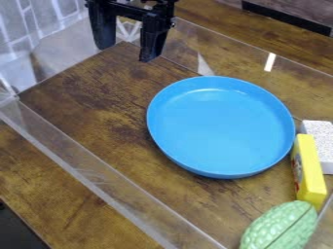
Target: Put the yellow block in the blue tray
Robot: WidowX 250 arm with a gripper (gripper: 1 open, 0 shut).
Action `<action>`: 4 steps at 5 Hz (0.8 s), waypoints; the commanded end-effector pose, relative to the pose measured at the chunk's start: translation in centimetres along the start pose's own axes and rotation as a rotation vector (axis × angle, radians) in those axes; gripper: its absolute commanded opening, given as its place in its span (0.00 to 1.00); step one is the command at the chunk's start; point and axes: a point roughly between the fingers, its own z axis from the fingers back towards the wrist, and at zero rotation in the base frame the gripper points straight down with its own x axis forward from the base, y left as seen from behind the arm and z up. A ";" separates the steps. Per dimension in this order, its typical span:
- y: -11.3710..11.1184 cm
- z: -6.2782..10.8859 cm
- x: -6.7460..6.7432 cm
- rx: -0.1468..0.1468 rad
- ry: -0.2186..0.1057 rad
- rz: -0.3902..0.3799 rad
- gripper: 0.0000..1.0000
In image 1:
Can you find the yellow rectangular block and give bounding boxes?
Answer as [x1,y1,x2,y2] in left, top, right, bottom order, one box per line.
[290,133,328,210]

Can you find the white speckled foam block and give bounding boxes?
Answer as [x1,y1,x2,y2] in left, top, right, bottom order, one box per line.
[301,120,333,175]

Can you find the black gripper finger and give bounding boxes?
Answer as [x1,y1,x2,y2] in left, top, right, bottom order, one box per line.
[88,6,118,50]
[139,19,170,62]

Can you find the green textured oval object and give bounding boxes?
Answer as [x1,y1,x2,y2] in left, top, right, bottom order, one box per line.
[239,200,317,249]

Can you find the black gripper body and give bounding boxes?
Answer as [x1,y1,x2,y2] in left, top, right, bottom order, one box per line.
[84,0,178,22]

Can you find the clear acrylic enclosure wall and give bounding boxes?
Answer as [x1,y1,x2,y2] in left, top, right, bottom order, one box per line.
[0,0,333,249]

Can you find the blue round plastic tray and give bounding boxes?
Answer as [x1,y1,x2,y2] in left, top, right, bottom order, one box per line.
[146,76,295,179]

